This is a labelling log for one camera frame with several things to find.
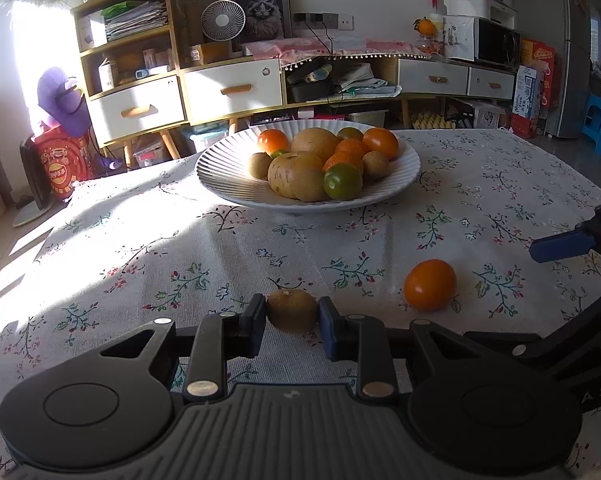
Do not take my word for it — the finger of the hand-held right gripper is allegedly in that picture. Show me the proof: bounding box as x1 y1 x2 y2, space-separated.
463 285 601 377
529 205 601 264

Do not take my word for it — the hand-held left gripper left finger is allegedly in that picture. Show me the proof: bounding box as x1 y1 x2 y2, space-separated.
80 294 271 404

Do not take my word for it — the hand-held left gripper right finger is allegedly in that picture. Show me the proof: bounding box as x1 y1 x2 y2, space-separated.
317 296 501 404

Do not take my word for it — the small brown kiwi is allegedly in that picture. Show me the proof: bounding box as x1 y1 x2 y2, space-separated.
361 150 390 179
248 152 274 179
266 289 320 335

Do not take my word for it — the orange tomato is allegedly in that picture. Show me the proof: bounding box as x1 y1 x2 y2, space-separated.
362 127 399 161
403 259 458 312
257 129 290 155

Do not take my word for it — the yellow pear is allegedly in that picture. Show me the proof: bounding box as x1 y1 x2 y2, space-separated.
291 128 339 162
267 151 331 203

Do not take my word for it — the white ribbed plate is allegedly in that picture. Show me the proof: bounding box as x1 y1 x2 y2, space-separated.
195 120 422 212

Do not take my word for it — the mandarin orange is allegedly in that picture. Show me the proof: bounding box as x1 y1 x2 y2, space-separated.
322 151 364 176
335 139 368 158

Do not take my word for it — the small red box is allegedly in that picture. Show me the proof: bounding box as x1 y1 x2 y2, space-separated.
510 112 538 139

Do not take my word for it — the white patterned box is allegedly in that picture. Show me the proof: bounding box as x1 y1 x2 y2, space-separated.
467 100 506 130

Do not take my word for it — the blue and white carton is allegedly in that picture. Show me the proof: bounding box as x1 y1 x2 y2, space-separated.
513 64 546 121

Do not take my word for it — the egg carton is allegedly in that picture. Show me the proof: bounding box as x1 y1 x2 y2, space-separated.
410 112 456 131

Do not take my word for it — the red and yellow carton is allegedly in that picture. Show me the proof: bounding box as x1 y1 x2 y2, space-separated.
519 37 556 108

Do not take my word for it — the clear storage box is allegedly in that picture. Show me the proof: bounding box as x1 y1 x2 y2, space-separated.
347 109 390 128
133 140 166 168
188 127 228 153

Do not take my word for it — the silver refrigerator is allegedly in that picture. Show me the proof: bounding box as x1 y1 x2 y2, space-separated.
555 0 601 139

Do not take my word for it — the microwave oven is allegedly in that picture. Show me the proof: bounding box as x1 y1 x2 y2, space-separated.
443 15 522 73

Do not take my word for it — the black box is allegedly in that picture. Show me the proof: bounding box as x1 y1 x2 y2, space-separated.
286 65 337 104

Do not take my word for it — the pile of papers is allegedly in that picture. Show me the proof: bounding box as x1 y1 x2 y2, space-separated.
337 64 402 97

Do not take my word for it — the orange fruit ornament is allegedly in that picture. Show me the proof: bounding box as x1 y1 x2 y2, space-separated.
413 16 443 58

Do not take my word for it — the red drum bucket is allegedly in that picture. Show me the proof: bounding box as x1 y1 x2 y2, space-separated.
30 125 98 202

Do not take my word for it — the white appliance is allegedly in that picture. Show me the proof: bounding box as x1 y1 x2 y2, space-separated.
444 0 518 23

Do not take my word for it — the black panel on white base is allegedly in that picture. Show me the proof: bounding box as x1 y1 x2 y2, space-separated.
13 136 57 228

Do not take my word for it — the orange box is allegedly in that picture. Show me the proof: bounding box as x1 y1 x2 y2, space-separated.
189 42 231 65

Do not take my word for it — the wooden cabinet with shelves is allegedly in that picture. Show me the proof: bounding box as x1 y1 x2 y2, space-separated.
72 0 517 171

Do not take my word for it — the pink tasselled cloth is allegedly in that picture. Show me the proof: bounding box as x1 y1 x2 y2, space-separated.
240 36 433 68

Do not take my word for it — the purple fabric bag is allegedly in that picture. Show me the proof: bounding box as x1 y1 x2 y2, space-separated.
35 66 92 133

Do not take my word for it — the white desk fan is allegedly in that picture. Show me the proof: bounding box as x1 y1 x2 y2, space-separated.
200 0 246 43

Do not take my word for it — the framed cat picture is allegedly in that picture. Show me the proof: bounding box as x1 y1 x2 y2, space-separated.
224 0 292 51

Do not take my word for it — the stack of papers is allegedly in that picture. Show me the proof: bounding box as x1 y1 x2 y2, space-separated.
104 1 170 42

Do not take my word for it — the white drawer wooden handle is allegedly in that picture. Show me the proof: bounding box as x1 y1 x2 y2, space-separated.
183 58 282 117
88 75 187 136
467 67 516 101
397 59 469 96

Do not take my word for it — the black power cable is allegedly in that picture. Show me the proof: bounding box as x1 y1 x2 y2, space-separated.
305 20 346 111

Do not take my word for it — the wall power socket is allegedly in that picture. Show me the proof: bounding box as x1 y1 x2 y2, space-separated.
293 11 355 31

